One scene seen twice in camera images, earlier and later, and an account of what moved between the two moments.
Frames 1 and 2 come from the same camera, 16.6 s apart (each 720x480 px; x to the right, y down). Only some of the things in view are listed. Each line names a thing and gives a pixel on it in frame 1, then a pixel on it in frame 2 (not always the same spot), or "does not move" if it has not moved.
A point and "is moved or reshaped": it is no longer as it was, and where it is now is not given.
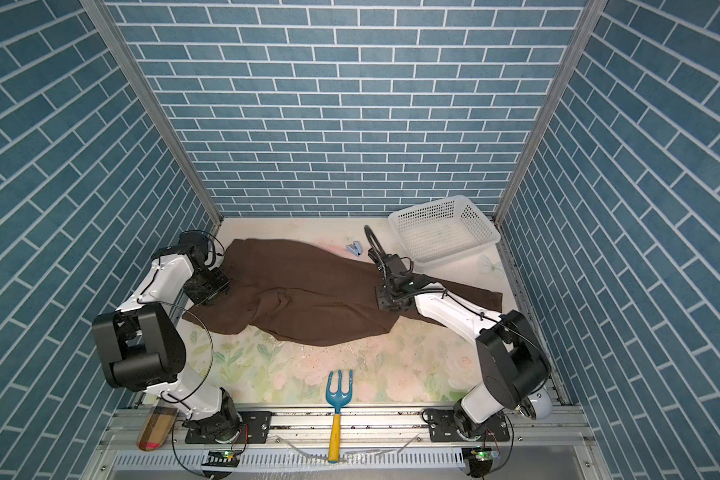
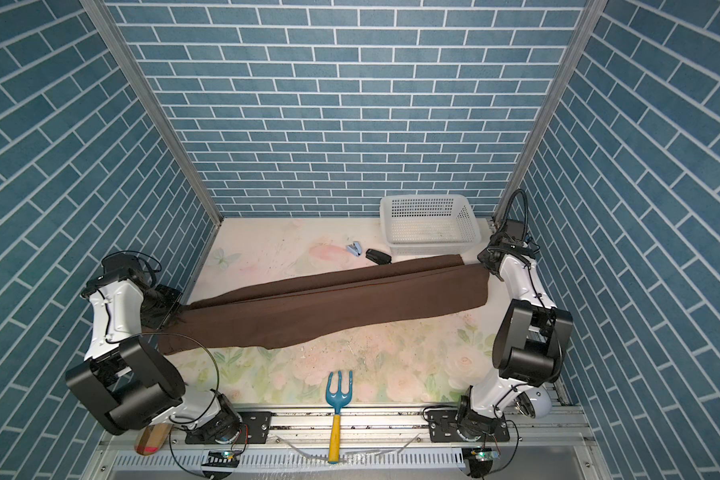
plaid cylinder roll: [156, 427] does not move
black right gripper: [379, 290] -> [487, 254]
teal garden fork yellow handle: [338, 401] does not move
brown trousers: [301, 292] is moved or reshaped
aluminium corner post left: [103, 16] does not move
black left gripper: [223, 285] -> [160, 321]
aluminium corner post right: [591, 13] does not move
